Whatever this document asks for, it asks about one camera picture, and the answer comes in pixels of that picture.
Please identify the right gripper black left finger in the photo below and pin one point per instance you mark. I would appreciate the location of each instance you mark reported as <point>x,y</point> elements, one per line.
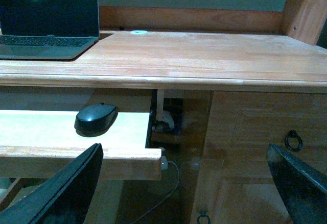
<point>63,198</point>

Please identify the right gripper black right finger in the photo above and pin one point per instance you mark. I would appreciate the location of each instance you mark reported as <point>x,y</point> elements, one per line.
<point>301,187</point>

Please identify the lower black ring handle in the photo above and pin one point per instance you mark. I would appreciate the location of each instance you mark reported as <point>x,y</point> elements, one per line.
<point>203,218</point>

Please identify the grey laptop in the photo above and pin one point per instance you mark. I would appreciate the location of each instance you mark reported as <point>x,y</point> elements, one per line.
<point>48,29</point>

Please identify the black ring drawer handle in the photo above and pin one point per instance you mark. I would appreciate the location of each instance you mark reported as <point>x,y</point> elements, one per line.
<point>293,142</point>

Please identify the black computer mouse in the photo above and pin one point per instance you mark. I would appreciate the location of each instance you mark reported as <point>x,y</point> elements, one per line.
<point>95,119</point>

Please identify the wooden desk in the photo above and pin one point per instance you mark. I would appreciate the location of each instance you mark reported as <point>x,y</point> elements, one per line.
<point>246,79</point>

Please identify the white desk grommet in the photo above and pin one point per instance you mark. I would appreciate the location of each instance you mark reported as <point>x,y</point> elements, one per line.
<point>139,32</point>

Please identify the wooden keyboard tray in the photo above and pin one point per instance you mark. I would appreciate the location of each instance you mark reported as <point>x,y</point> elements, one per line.
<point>37,144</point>

